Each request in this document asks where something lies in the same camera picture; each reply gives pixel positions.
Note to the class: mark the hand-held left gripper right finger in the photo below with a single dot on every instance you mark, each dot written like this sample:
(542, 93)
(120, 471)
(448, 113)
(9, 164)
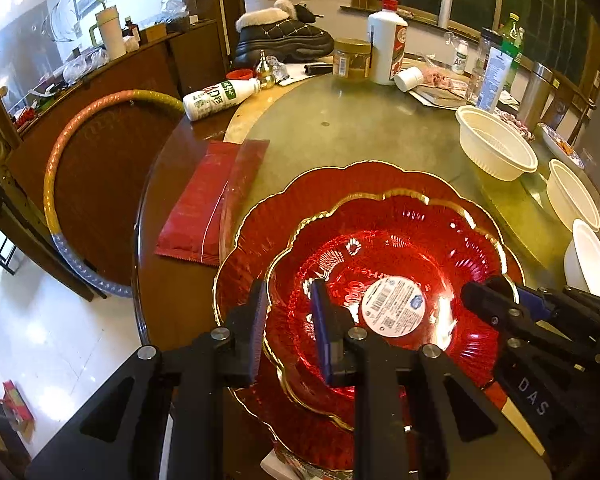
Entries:
(321, 330)

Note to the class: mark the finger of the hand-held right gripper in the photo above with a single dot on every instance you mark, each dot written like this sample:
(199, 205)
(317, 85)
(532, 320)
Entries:
(487, 305)
(532, 302)

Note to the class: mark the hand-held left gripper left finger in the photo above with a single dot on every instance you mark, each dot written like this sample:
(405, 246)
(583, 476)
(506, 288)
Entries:
(258, 340)

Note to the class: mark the large red scalloped plate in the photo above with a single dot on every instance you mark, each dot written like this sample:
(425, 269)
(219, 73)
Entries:
(250, 260)

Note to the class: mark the small red scalloped plate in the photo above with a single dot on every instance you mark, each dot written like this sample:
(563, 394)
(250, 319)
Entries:
(405, 240)

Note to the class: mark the white ridged plastic bowl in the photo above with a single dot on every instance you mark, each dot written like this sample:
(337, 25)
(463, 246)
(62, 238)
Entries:
(495, 145)

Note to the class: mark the white smooth foam bowl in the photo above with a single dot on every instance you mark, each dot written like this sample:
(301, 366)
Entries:
(587, 260)

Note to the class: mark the red foil packet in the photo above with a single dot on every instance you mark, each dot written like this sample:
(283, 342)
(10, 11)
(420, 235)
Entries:
(200, 200)

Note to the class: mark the fried food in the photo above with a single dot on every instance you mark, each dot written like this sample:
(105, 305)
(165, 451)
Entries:
(564, 146)

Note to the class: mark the blue patterned plate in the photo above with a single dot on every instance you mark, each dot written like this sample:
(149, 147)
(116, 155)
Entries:
(555, 135)

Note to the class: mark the pink packaged snacks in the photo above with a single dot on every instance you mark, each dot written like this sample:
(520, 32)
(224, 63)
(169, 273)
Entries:
(517, 125)

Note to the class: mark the dark wooden chair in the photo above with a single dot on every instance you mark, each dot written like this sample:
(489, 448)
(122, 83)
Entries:
(582, 120)

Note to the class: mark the steel thermos flask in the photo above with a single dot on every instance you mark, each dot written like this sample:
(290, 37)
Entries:
(535, 95)

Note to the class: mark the round glass turntable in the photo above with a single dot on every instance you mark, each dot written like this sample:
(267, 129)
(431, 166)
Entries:
(355, 125)

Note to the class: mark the round wooden board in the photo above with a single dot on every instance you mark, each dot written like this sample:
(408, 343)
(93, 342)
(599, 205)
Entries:
(110, 185)

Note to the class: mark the tray of raw meat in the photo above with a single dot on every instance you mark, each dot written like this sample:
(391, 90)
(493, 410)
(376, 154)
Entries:
(440, 81)

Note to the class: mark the tall clear jar black lid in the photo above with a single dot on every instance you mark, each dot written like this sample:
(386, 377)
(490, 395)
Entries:
(495, 75)

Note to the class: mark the small white cup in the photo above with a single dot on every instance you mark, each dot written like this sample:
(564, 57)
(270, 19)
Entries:
(409, 80)

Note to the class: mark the white milk drink bottle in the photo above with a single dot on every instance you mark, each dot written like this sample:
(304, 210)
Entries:
(210, 100)

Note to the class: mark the small clear drink bottle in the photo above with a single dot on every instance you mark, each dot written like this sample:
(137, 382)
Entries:
(461, 60)

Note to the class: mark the red cardboard box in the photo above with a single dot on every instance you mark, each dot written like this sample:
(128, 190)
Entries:
(15, 405)

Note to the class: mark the black flat device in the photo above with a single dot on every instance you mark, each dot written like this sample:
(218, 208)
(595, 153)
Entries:
(319, 68)

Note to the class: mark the small glass perfume bottle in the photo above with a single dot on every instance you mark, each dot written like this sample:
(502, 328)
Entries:
(265, 74)

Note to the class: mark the multicoloured hula hoop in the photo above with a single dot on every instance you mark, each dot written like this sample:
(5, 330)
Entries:
(50, 180)

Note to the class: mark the green soda bottle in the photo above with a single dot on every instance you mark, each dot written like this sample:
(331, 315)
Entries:
(513, 35)

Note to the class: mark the amber jar with gold lid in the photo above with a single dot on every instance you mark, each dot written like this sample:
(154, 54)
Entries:
(352, 62)

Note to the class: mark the white liquor bottle red cap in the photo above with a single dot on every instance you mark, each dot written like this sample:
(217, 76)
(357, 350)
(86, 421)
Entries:
(385, 45)

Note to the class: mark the wooden sideboard cabinet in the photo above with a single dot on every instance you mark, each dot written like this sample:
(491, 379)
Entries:
(195, 55)

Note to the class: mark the white paper roll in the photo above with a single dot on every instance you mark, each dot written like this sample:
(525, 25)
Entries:
(445, 7)

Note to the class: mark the clear plastic bag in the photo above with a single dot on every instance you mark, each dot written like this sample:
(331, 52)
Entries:
(82, 66)

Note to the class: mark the small brown bottle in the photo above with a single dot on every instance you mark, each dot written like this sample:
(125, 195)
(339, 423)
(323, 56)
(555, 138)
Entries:
(131, 30)

